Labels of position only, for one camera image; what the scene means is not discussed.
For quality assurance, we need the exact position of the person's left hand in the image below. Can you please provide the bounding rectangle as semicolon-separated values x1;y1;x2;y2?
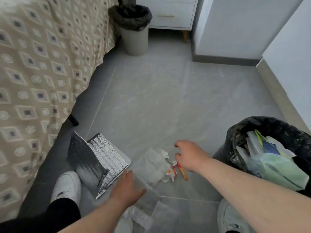
109;170;147;212

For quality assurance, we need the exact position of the person's right hand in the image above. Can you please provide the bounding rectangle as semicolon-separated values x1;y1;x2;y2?
174;140;212;173

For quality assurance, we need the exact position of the person's left forearm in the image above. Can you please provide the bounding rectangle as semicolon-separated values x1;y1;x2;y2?
58;197;127;233

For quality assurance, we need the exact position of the person's right forearm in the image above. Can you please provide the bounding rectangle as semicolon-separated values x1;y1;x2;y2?
197;158;311;233

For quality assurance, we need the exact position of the orange red wrapper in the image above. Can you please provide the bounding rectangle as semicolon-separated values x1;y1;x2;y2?
166;161;189;183

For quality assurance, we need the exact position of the crumpled clear plastic bag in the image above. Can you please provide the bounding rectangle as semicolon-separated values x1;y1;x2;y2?
120;176;181;233

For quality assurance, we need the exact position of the clear plastic bag with tissue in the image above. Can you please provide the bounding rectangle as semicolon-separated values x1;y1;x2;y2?
130;147;176;187

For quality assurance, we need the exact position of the silver foil insulated bag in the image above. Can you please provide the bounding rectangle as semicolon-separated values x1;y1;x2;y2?
67;131;132;200

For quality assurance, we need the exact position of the white left shoe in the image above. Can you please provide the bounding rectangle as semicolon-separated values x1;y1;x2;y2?
50;171;82;207

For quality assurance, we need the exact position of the white shoe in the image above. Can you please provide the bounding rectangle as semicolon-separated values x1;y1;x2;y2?
217;198;252;233
50;171;82;207

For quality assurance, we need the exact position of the white right shoe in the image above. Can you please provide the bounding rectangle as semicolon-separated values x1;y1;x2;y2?
217;198;252;233

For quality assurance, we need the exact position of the white packet with blue label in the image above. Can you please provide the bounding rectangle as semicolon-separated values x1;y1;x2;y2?
237;130;297;163

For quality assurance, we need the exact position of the black trouser leg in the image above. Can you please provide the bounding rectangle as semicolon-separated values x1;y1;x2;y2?
0;197;81;233

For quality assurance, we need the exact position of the black bed leg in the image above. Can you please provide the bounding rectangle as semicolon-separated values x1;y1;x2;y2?
68;114;80;127

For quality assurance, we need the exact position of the large black trash bag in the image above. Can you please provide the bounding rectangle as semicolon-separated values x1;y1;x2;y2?
212;116;311;198

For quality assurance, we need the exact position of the pale green plastic packet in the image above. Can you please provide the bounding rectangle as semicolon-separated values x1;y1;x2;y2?
250;153;310;191

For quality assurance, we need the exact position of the beige trash bin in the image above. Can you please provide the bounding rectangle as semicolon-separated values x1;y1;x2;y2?
119;24;149;57

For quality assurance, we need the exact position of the black bin liner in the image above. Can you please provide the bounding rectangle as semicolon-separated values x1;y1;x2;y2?
108;4;153;32

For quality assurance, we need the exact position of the beige patterned bed sheet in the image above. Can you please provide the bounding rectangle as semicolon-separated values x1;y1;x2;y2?
0;0;120;216

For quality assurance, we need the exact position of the white nightstand with gold handle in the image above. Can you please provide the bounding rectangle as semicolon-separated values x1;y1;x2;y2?
136;0;199;43

